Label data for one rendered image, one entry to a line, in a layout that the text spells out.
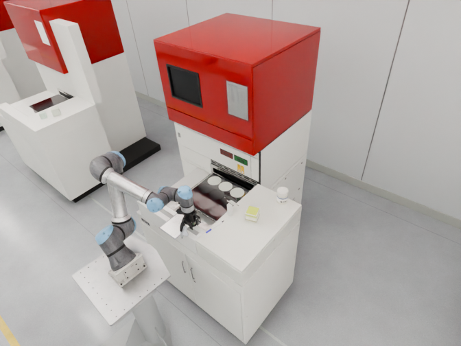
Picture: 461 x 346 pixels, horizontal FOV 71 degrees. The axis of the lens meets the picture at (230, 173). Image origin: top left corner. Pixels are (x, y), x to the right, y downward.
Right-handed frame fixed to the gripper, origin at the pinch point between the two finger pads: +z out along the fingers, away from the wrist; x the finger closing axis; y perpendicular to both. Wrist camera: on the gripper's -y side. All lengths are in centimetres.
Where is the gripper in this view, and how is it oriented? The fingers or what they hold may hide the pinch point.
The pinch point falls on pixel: (190, 230)
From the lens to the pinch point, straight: 202.6
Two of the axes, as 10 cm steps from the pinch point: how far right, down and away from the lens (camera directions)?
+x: 6.4, -5.1, 5.7
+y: 7.7, 3.7, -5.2
